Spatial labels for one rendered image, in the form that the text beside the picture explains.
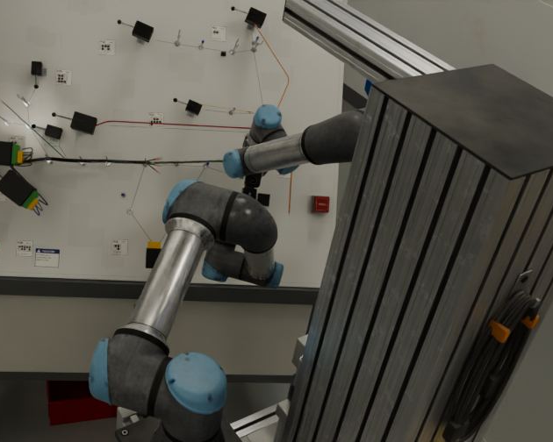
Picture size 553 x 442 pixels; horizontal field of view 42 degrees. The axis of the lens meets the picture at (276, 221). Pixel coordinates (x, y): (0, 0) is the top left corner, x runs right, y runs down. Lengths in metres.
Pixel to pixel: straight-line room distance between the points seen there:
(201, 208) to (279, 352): 1.18
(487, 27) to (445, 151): 3.88
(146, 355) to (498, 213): 0.78
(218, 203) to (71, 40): 1.00
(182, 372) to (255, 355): 1.30
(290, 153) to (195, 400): 0.66
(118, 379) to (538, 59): 3.60
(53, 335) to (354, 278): 1.63
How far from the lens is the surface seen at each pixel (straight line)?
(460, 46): 4.91
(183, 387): 1.35
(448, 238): 0.93
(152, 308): 1.46
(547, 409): 3.65
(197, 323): 2.52
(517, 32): 4.63
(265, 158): 1.81
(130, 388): 1.39
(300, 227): 2.40
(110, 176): 2.34
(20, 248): 2.36
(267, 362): 2.69
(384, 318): 1.07
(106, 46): 2.40
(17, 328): 2.57
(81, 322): 2.52
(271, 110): 2.02
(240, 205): 1.58
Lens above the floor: 2.41
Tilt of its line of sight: 35 degrees down
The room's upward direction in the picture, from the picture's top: 11 degrees clockwise
